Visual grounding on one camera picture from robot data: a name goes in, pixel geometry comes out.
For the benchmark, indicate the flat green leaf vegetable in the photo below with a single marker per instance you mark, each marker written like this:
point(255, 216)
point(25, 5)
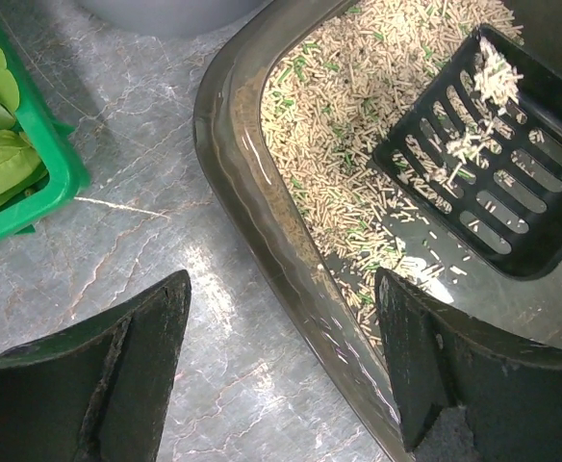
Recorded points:
point(20, 165)

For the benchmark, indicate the clumped litter lumps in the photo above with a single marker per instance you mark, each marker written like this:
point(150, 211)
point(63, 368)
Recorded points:
point(493, 91)

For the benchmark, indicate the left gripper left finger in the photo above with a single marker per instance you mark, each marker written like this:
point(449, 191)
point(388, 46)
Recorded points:
point(98, 390)

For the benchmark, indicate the green plastic crate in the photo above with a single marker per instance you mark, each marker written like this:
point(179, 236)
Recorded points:
point(67, 175)

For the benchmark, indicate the pile of pellet cat litter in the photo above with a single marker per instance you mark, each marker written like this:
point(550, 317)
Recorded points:
point(325, 107)

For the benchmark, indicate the black slotted litter scoop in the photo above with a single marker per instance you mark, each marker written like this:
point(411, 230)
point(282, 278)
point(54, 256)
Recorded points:
point(509, 213)

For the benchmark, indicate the grey trash bin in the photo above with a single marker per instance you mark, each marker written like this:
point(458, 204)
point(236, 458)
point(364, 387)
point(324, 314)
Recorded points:
point(170, 18)

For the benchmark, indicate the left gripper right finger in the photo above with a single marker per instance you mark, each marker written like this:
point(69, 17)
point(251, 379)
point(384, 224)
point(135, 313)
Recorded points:
point(438, 357)

